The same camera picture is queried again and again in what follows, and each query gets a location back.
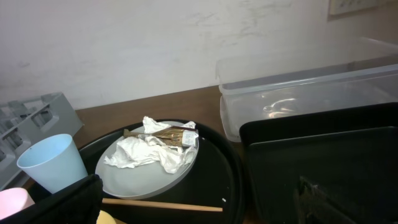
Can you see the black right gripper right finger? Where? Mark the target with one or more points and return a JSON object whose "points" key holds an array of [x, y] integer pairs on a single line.
{"points": [[313, 205]]}

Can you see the grey round plate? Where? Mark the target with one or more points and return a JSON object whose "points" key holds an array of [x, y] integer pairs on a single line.
{"points": [[136, 183]]}

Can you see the grey dishwasher rack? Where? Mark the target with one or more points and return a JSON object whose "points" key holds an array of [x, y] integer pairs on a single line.
{"points": [[26, 122]]}

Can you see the light blue plastic cup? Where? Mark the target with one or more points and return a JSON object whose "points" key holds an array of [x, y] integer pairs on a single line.
{"points": [[54, 163]]}

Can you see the white napkin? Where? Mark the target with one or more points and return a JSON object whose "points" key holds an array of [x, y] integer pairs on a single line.
{"points": [[133, 152]]}

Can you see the clear plastic bin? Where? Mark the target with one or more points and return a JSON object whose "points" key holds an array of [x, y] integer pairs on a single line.
{"points": [[311, 79]]}

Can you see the gold snack wrapper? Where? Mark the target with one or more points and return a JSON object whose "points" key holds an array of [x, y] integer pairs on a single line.
{"points": [[172, 136]]}

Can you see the round black tray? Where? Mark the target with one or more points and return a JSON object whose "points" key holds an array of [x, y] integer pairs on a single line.
{"points": [[215, 180]]}

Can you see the wooden chopstick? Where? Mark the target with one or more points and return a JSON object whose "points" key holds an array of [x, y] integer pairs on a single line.
{"points": [[175, 206]]}

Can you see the white wall control panel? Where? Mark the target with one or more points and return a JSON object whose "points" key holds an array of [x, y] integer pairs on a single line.
{"points": [[343, 8]]}

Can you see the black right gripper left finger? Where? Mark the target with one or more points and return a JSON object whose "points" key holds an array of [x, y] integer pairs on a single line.
{"points": [[78, 203]]}

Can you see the black rectangular tray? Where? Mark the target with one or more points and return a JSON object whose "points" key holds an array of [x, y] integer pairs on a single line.
{"points": [[350, 153]]}

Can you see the pink plastic cup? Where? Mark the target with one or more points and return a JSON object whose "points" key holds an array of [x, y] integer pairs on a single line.
{"points": [[13, 201]]}

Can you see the yellow plastic bowl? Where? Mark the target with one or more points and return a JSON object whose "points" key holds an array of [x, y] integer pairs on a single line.
{"points": [[105, 218]]}

